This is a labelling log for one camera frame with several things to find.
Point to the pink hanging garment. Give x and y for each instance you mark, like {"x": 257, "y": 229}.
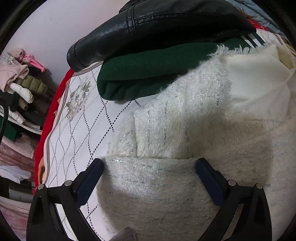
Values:
{"x": 30, "y": 60}

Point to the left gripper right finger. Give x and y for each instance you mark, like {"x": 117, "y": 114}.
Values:
{"x": 213, "y": 181}

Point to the black leather jacket folded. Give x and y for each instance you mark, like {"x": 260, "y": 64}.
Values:
{"x": 149, "y": 25}

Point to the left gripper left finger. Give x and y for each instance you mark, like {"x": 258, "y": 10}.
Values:
{"x": 86, "y": 181}

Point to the white floral quilted mat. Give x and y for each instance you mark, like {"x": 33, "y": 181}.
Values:
{"x": 83, "y": 128}

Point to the blue-grey duvet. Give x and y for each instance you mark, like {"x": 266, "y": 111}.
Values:
{"x": 258, "y": 15}

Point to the white tweed jacket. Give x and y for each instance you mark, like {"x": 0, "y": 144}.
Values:
{"x": 237, "y": 110}

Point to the dark green folded garment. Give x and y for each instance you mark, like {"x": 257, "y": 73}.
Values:
{"x": 146, "y": 73}

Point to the red floral blanket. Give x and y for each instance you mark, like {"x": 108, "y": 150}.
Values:
{"x": 48, "y": 125}

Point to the clothes rack with garments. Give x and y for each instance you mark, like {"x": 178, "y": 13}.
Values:
{"x": 27, "y": 94}

